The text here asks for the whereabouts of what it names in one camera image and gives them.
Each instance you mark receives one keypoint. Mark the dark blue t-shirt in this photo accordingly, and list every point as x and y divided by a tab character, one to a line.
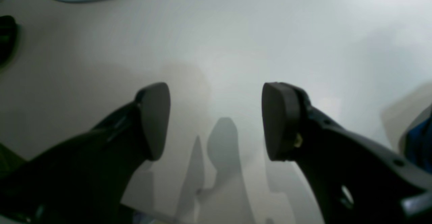
418	148

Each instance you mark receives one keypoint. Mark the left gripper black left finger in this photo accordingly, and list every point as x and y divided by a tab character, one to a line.
82	180

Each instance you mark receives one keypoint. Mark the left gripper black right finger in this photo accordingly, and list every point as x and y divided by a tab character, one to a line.
354	179

